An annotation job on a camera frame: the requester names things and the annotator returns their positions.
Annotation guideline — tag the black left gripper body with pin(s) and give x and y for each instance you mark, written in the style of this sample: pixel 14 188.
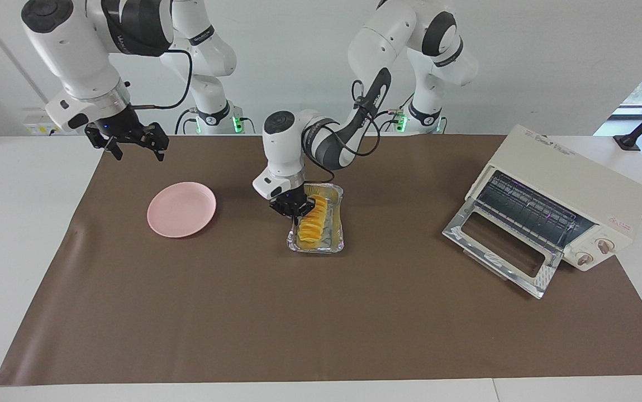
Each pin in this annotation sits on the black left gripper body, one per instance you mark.
pixel 290 202

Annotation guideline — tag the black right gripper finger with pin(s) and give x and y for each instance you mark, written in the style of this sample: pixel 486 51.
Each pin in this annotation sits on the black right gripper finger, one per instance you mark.
pixel 115 151
pixel 160 154

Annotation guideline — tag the brown paper table mat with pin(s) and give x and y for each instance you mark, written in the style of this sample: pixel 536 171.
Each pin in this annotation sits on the brown paper table mat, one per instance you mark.
pixel 320 312

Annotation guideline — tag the white power strip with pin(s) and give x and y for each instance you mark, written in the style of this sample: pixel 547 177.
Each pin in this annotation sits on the white power strip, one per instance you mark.
pixel 36 128

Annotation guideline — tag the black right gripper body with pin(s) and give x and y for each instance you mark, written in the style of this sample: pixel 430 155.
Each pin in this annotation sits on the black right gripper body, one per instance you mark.
pixel 125 128

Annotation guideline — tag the silver glass oven door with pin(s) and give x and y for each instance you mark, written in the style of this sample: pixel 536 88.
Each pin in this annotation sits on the silver glass oven door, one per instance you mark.
pixel 544 276

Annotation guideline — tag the yellow sliced bread loaf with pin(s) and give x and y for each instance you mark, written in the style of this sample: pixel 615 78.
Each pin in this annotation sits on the yellow sliced bread loaf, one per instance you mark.
pixel 314 226

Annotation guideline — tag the pink round plate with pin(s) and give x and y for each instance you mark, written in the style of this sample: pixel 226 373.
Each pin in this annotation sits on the pink round plate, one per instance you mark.
pixel 181 209

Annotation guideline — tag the cream white toaster oven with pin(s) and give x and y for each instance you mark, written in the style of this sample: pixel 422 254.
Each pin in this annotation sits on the cream white toaster oven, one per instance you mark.
pixel 578 178

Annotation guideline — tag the aluminium foil baking tray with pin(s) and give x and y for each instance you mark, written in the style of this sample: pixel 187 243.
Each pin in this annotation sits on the aluminium foil baking tray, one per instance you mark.
pixel 336 223

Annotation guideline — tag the beige oven knob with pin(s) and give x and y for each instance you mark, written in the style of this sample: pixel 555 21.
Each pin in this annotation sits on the beige oven knob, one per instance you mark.
pixel 584 258
pixel 604 245

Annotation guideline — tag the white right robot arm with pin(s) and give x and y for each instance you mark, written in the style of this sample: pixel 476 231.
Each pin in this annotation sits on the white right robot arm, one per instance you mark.
pixel 80 56

